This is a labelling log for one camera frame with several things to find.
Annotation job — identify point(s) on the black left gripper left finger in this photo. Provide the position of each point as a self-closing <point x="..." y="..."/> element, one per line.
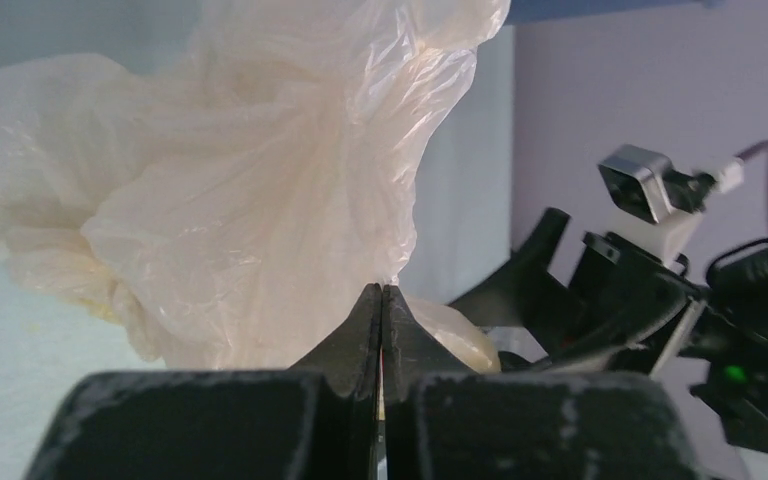
<point x="314" y="420"/>

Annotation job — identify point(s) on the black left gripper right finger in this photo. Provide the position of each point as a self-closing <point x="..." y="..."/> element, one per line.
<point x="443" y="421"/>

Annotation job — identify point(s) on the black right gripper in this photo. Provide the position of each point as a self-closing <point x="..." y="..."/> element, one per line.
<point x="623" y="299"/>

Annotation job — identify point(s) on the translucent cream plastic trash bag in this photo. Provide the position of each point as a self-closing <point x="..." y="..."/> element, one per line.
<point x="228" y="210"/>

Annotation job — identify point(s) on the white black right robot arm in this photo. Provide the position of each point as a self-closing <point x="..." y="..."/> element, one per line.
<point x="729" y="330"/>

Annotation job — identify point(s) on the blue plastic trash bin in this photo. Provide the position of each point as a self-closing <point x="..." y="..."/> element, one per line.
<point x="529" y="11"/>

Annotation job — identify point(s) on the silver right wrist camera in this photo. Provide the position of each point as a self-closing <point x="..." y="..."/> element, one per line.
<point x="660" y="207"/>

